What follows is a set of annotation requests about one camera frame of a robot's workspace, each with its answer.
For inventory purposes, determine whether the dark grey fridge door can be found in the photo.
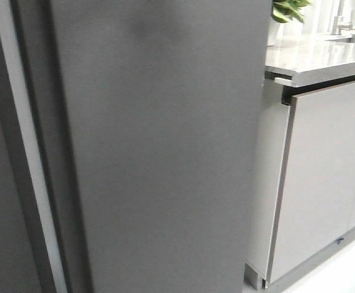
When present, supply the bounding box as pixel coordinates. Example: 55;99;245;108
11;1;271;292
0;38;57;292

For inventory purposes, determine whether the grey cabinet door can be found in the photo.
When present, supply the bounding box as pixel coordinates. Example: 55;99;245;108
267;81;355;283

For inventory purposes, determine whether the grey kitchen countertop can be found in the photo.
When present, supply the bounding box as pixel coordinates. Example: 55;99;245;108
265;30;355;88

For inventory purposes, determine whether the green potted plant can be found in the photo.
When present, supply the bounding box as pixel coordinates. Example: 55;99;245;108
271;0;312;24

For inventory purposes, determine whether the steel sink faucet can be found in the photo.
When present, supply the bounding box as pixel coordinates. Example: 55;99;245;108
331;0;353;35

